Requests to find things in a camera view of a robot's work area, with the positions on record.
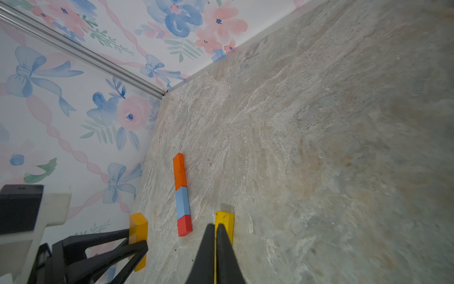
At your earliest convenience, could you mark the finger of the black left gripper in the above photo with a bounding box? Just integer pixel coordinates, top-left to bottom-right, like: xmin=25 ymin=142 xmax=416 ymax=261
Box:
xmin=52 ymin=229 xmax=130 ymax=263
xmin=66 ymin=240 xmax=148 ymax=284

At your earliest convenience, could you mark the light blue block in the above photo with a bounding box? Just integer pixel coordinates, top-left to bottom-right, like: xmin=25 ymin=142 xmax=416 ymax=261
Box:
xmin=176 ymin=186 xmax=190 ymax=220

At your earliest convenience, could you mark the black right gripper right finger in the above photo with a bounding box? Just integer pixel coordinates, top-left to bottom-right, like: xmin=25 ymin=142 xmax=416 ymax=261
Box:
xmin=217 ymin=224 xmax=246 ymax=284

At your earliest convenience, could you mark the small red block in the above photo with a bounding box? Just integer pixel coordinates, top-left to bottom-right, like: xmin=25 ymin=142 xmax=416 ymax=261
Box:
xmin=177 ymin=215 xmax=193 ymax=237

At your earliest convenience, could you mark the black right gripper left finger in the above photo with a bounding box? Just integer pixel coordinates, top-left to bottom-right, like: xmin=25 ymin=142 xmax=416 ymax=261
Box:
xmin=186 ymin=224 xmax=215 ymax=284

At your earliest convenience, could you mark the small orange block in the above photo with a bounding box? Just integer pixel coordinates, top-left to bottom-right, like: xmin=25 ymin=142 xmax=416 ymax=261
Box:
xmin=173 ymin=153 xmax=188 ymax=191

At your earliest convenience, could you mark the long yellow block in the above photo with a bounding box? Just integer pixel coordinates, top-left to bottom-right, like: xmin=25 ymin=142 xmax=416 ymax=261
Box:
xmin=214 ymin=211 xmax=235 ymax=284

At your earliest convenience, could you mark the short yellow block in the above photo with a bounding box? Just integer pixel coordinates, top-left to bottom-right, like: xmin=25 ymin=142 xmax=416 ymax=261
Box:
xmin=128 ymin=212 xmax=149 ymax=273

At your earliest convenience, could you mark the aluminium corner post left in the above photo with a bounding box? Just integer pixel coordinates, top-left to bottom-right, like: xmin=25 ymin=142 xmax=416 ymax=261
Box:
xmin=1 ymin=2 xmax=166 ymax=99

